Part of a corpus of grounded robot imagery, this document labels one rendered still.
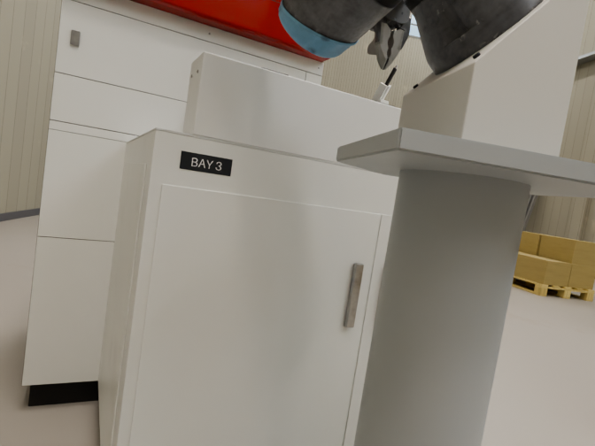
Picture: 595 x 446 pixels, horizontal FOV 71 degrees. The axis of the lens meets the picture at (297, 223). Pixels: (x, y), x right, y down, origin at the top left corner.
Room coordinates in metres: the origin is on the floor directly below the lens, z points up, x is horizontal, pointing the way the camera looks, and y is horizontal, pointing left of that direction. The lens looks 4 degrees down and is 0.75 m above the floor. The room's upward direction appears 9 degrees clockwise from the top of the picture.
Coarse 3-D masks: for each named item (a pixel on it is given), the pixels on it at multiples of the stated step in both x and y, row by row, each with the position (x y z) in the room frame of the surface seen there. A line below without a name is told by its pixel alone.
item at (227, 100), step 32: (192, 64) 0.78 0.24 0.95; (224, 64) 0.73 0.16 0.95; (192, 96) 0.75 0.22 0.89; (224, 96) 0.73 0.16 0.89; (256, 96) 0.76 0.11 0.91; (288, 96) 0.78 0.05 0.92; (320, 96) 0.81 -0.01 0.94; (352, 96) 0.85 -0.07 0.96; (192, 128) 0.72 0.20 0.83; (224, 128) 0.73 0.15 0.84; (256, 128) 0.76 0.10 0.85; (288, 128) 0.79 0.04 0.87; (320, 128) 0.82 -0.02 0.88; (352, 128) 0.85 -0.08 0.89; (384, 128) 0.89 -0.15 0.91
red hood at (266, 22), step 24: (144, 0) 1.21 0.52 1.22; (168, 0) 1.22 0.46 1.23; (192, 0) 1.25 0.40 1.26; (216, 0) 1.28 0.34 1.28; (240, 0) 1.32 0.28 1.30; (264, 0) 1.35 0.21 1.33; (216, 24) 1.31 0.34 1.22; (240, 24) 1.32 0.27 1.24; (264, 24) 1.36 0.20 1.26; (288, 48) 1.42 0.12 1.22
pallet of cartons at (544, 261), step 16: (528, 240) 5.46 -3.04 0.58; (544, 240) 5.22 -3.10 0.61; (560, 240) 4.97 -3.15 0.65; (576, 240) 4.91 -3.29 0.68; (528, 256) 4.94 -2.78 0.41; (544, 256) 5.17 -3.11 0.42; (560, 256) 4.93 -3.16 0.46; (576, 256) 4.78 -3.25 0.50; (592, 256) 4.83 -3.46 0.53; (528, 272) 4.89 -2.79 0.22; (544, 272) 4.68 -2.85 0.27; (560, 272) 4.72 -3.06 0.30; (576, 272) 4.78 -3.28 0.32; (592, 272) 4.83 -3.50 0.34; (528, 288) 4.91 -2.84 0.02; (544, 288) 4.66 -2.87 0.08; (560, 288) 4.71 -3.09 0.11; (576, 288) 4.76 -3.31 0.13
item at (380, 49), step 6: (384, 24) 0.91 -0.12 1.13; (384, 30) 0.92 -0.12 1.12; (390, 30) 0.92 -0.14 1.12; (384, 36) 0.92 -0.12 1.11; (372, 42) 0.95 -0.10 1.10; (378, 42) 0.91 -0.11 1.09; (384, 42) 0.92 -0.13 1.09; (372, 48) 0.95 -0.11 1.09; (378, 48) 0.92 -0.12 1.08; (384, 48) 0.92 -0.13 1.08; (372, 54) 0.95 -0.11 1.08; (378, 54) 0.92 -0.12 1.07; (384, 54) 0.92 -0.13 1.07; (378, 60) 0.93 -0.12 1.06; (384, 60) 0.92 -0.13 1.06
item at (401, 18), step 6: (402, 0) 0.93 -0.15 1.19; (396, 6) 0.92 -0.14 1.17; (402, 6) 0.93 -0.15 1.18; (390, 12) 0.91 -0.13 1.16; (396, 12) 0.92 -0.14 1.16; (402, 12) 0.93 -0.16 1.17; (408, 12) 0.93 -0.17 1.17; (390, 18) 0.92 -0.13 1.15; (396, 18) 0.92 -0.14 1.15; (402, 18) 0.93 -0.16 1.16; (408, 18) 0.94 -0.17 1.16; (390, 24) 0.94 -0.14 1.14; (396, 24) 0.93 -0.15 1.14; (372, 30) 0.98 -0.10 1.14
